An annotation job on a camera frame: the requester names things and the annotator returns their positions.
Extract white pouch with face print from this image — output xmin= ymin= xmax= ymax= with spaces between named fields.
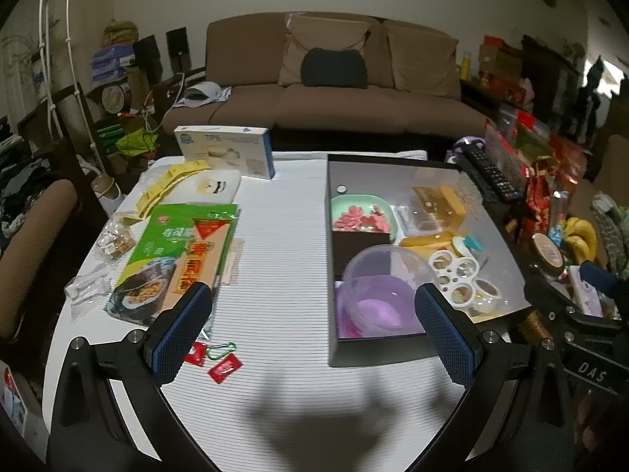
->
xmin=173 ymin=167 xmax=243 ymax=206

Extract white holder with round holes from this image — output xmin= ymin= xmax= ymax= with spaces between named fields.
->
xmin=429 ymin=250 xmax=480 ymax=310

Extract tape roll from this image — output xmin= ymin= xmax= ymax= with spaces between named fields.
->
xmin=474 ymin=278 xmax=502 ymax=313

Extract brown sofa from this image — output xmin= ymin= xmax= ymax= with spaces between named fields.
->
xmin=204 ymin=11 xmax=502 ymax=138

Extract dark cabinet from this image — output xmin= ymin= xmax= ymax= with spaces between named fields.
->
xmin=521 ymin=34 xmax=585 ymax=133

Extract white pole stand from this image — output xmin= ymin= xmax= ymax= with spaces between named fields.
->
xmin=38 ymin=0 xmax=123 ymax=200

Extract clear bag of nuts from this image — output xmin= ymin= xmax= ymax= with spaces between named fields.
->
xmin=96 ymin=212 xmax=141 ymax=260

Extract dark brown box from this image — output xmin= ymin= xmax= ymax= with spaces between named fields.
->
xmin=333 ymin=229 xmax=391 ymax=281

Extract white blue glove box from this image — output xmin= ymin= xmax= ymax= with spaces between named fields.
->
xmin=173 ymin=125 xmax=275 ymax=180

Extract yellow green bag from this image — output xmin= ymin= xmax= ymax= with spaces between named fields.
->
xmin=115 ymin=118 xmax=160 ymax=158

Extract bunch of bananas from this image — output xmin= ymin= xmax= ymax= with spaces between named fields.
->
xmin=563 ymin=216 xmax=598 ymax=264

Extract pale green cloth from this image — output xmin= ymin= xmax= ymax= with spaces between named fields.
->
xmin=592 ymin=192 xmax=629 ymax=276

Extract black storage box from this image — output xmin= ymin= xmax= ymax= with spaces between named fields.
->
xmin=326 ymin=153 xmax=534 ymax=369

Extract white purple small box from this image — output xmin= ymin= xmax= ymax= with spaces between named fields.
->
xmin=567 ymin=265 xmax=603 ymax=315

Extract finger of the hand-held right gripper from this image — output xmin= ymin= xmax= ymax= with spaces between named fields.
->
xmin=524 ymin=275 xmax=584 ymax=320
xmin=579 ymin=262 xmax=621 ymax=297

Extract tan pillow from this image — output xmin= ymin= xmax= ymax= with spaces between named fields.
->
xmin=278 ymin=14 xmax=372 ymax=87

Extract white cap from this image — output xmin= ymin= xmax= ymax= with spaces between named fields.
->
xmin=183 ymin=82 xmax=232 ymax=108

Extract pile of red chips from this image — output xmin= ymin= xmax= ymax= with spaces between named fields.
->
xmin=334 ymin=209 xmax=391 ymax=233

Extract black speaker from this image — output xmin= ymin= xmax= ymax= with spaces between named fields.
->
xmin=132 ymin=35 xmax=163 ymax=84
xmin=166 ymin=28 xmax=190 ymax=72

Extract stack of blue boxes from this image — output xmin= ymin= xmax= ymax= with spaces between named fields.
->
xmin=91 ymin=44 xmax=136 ymax=82

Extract white red box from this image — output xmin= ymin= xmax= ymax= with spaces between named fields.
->
xmin=0 ymin=361 xmax=40 ymax=443

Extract clear plastic tray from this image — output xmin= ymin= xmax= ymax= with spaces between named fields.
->
xmin=395 ymin=204 xmax=458 ymax=237

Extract clear plastic holder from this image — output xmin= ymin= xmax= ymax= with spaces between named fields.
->
xmin=64 ymin=268 xmax=113 ymax=310

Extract green sushi kit packet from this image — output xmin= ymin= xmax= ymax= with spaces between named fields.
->
xmin=104 ymin=203 xmax=241 ymax=328

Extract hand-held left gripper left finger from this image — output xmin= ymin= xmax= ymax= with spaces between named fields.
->
xmin=46 ymin=281 xmax=217 ymax=472

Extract wooden chopsticks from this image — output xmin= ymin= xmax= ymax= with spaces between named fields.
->
xmin=219 ymin=238 xmax=244 ymax=286

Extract pile of folded clothes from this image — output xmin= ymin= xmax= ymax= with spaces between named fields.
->
xmin=0 ymin=123 xmax=37 ymax=237

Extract pile of red snack packets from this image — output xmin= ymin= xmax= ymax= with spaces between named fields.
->
xmin=484 ymin=111 xmax=588 ymax=237

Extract purple round device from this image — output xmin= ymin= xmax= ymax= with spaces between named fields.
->
xmin=452 ymin=135 xmax=487 ymax=158

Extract dark cushion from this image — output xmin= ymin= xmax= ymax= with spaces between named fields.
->
xmin=301 ymin=48 xmax=369 ymax=90

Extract jar with brown lid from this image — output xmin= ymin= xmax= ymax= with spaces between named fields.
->
xmin=531 ymin=232 xmax=568 ymax=276

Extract white teal tape dispenser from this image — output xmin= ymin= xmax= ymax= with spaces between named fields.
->
xmin=452 ymin=236 xmax=485 ymax=259

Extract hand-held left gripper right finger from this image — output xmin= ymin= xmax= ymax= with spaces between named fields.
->
xmin=408 ymin=282 xmax=576 ymax=472

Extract green plate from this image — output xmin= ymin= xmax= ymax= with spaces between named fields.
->
xmin=330 ymin=194 xmax=398 ymax=237

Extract brown chair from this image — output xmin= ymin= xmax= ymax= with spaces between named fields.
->
xmin=0 ymin=179 xmax=79 ymax=340

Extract green carabiner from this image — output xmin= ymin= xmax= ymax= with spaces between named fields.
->
xmin=205 ymin=341 xmax=237 ymax=361

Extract purple bowl with clear lid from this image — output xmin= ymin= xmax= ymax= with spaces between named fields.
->
xmin=335 ymin=246 xmax=443 ymax=340

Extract strip of yellow packets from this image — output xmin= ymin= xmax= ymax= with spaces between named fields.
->
xmin=135 ymin=159 xmax=212 ymax=219

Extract black remote control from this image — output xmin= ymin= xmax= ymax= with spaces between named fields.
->
xmin=464 ymin=145 xmax=522 ymax=202

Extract yellow flat packet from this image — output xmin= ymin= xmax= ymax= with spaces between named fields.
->
xmin=399 ymin=233 xmax=455 ymax=251

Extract stack of red boxes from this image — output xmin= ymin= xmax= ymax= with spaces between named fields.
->
xmin=479 ymin=35 xmax=534 ymax=104

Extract gold yellow box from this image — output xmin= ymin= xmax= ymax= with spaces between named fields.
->
xmin=412 ymin=186 xmax=467 ymax=222

